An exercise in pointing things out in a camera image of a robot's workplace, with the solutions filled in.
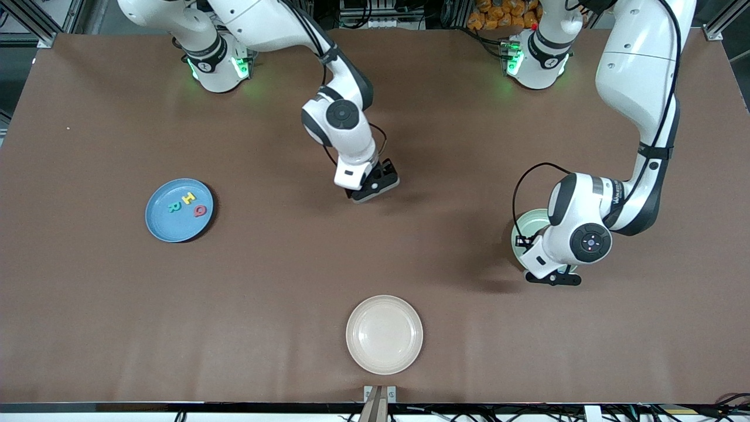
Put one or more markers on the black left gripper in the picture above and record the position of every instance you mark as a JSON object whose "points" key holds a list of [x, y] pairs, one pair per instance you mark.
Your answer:
{"points": [[527, 241]]}

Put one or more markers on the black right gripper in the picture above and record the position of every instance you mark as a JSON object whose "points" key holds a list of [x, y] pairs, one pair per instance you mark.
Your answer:
{"points": [[386, 170]]}

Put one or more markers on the red foam letter Q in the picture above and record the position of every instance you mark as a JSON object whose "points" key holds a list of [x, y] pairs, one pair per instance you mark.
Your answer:
{"points": [[197, 211]]}

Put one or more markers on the yellow foam letter H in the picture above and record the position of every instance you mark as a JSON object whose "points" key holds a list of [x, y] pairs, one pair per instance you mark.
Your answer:
{"points": [[188, 198]]}

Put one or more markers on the teal foam letter R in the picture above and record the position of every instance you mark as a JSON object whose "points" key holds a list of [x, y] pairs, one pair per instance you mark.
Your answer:
{"points": [[174, 207]]}

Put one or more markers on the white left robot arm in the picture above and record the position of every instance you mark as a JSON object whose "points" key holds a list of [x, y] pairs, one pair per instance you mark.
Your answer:
{"points": [[638, 53]]}

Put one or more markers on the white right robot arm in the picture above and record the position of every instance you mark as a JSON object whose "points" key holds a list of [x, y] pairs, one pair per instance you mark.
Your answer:
{"points": [[258, 17]]}

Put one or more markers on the green plate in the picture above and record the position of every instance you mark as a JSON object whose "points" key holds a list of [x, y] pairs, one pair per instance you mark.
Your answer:
{"points": [[530, 223]]}

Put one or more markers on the beige plate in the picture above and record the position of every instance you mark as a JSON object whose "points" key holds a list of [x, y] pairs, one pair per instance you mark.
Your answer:
{"points": [[384, 334]]}

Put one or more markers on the blue plate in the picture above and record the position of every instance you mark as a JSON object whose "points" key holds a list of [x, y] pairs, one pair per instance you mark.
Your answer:
{"points": [[167, 225]]}

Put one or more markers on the black equipment rack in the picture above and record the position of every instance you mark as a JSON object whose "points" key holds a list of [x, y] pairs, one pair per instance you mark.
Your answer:
{"points": [[375, 14]]}

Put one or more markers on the bag of orange items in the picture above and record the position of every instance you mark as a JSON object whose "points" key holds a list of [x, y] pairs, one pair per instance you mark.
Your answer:
{"points": [[498, 14]]}

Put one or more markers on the brown table cover sheet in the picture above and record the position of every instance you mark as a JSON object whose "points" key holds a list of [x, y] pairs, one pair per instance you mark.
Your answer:
{"points": [[117, 322]]}

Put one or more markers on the metal mount bracket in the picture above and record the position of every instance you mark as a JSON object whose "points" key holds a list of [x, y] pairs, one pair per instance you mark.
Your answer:
{"points": [[379, 404]]}

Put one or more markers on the aluminium frame post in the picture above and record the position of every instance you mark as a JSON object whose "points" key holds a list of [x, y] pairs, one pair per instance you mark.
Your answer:
{"points": [[47, 40], [713, 32]]}

